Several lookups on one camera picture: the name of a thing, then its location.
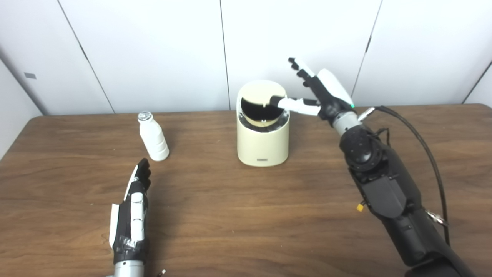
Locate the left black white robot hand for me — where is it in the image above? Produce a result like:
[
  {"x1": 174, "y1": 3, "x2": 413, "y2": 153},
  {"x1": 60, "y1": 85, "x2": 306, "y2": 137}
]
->
[{"x1": 109, "y1": 158, "x2": 151, "y2": 265}]

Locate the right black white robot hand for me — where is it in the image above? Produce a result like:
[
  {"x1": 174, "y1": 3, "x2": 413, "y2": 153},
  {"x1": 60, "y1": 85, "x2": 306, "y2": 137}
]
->
[{"x1": 269, "y1": 57, "x2": 356, "y2": 120}]

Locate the cream round bin lid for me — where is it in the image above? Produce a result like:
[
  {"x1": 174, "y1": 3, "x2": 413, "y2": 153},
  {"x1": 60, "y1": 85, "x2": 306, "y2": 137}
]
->
[{"x1": 240, "y1": 83, "x2": 287, "y2": 127}]

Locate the small white plastic bottle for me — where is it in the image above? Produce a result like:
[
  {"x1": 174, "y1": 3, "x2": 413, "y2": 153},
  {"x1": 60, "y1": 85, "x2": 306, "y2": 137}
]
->
[{"x1": 138, "y1": 112, "x2": 170, "y2": 162}]

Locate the cream-colored bin body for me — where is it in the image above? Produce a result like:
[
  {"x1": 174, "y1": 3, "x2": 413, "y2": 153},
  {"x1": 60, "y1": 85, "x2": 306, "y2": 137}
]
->
[{"x1": 236, "y1": 80, "x2": 291, "y2": 167}]

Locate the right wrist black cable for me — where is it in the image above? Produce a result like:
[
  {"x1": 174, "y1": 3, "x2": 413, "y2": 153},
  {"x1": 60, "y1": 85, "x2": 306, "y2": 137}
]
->
[{"x1": 357, "y1": 106, "x2": 451, "y2": 247}]

